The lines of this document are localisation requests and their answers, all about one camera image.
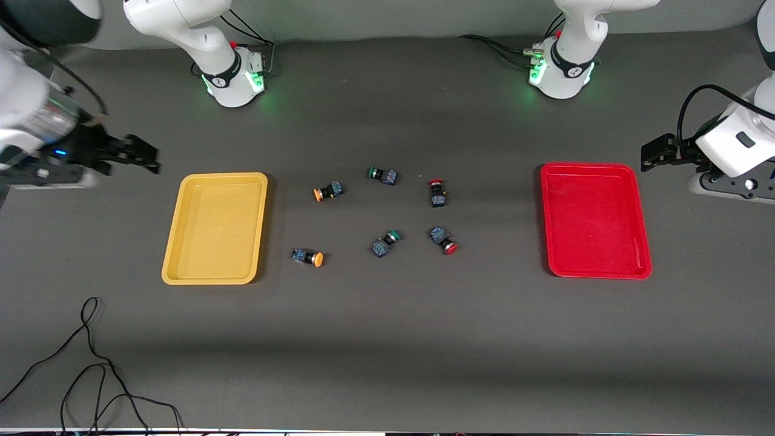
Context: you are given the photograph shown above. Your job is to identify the yellow push button switch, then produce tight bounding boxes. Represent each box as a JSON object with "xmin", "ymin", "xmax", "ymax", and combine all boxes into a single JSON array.
[
  {"xmin": 313, "ymin": 180, "xmax": 344, "ymax": 203},
  {"xmin": 291, "ymin": 247, "xmax": 325, "ymax": 268}
]

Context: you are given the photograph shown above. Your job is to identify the red plastic tray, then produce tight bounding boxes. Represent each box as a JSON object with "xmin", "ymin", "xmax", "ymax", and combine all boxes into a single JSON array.
[{"xmin": 540, "ymin": 162, "xmax": 653, "ymax": 280}]

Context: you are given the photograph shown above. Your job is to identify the yellow plastic tray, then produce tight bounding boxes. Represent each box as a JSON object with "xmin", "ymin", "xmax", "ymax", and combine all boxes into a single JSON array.
[{"xmin": 161, "ymin": 172, "xmax": 269, "ymax": 286}]

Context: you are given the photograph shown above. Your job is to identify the dark grey table mat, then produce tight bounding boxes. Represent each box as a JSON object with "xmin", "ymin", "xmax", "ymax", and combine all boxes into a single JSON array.
[{"xmin": 0, "ymin": 24, "xmax": 775, "ymax": 434}]

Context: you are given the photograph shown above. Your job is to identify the black left arm wrist cable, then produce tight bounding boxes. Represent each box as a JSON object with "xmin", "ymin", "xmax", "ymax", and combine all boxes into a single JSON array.
[{"xmin": 676, "ymin": 84, "xmax": 775, "ymax": 159}]

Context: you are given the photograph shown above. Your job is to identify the black arm wrist cable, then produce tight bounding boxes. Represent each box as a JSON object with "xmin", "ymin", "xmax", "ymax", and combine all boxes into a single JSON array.
[
  {"xmin": 676, "ymin": 84, "xmax": 775, "ymax": 159},
  {"xmin": 0, "ymin": 17, "xmax": 110, "ymax": 117}
]

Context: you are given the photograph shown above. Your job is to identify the black right arm wrist cable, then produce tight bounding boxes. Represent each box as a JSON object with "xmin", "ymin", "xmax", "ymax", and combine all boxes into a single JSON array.
[{"xmin": 0, "ymin": 17, "xmax": 110, "ymax": 117}]

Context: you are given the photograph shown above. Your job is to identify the black right arm base cables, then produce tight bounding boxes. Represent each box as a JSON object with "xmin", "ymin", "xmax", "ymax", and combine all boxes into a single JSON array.
[{"xmin": 191, "ymin": 9, "xmax": 277, "ymax": 78}]

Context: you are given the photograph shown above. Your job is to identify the black arm base cables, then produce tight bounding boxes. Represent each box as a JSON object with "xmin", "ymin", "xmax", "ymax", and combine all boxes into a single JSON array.
[
  {"xmin": 457, "ymin": 12, "xmax": 567, "ymax": 68},
  {"xmin": 191, "ymin": 9, "xmax": 277, "ymax": 78}
]

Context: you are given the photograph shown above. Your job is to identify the black loose cable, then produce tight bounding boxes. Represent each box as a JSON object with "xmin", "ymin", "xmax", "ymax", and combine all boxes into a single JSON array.
[
  {"xmin": 0, "ymin": 296, "xmax": 151, "ymax": 436},
  {"xmin": 59, "ymin": 363, "xmax": 183, "ymax": 436}
]

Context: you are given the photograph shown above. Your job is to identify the black left arm base cables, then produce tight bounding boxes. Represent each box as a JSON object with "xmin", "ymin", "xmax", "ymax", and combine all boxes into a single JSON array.
[{"xmin": 457, "ymin": 12, "xmax": 567, "ymax": 68}]

